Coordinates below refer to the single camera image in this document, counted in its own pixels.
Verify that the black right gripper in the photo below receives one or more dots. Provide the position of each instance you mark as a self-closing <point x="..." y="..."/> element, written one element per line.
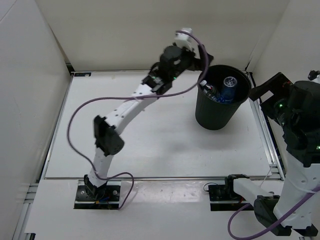
<point x="277" y="82"/>

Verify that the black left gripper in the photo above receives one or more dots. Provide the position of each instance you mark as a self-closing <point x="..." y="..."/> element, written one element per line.
<point x="198" y="63"/>

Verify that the clear bottle blue label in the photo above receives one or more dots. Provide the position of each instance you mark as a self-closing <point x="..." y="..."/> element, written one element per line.
<point x="211" y="91"/>

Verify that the clear bottle blue wrap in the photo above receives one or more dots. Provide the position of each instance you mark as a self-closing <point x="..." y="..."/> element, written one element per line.
<point x="229" y="88"/>

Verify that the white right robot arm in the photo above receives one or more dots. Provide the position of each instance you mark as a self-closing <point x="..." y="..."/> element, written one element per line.
<point x="295" y="107"/>

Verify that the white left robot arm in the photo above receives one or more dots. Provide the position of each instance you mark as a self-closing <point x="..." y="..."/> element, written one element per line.
<point x="107" y="130"/>

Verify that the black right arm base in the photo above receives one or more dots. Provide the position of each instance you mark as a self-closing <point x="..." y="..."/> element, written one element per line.
<point x="222" y="196"/>

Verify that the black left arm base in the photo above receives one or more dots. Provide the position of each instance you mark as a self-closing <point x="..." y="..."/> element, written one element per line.
<point x="108" y="198"/>

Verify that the black plastic bin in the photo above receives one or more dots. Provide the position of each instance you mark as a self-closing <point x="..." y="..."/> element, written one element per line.
<point x="214" y="115"/>

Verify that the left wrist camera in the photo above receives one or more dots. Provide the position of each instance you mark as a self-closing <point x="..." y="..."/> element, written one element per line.
<point x="182" y="40"/>

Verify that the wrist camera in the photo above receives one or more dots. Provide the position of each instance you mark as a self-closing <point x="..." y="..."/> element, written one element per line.
<point x="313" y="75"/>
<point x="182" y="40"/>

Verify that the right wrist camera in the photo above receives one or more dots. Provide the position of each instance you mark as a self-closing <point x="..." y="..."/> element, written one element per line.
<point x="313" y="75"/>

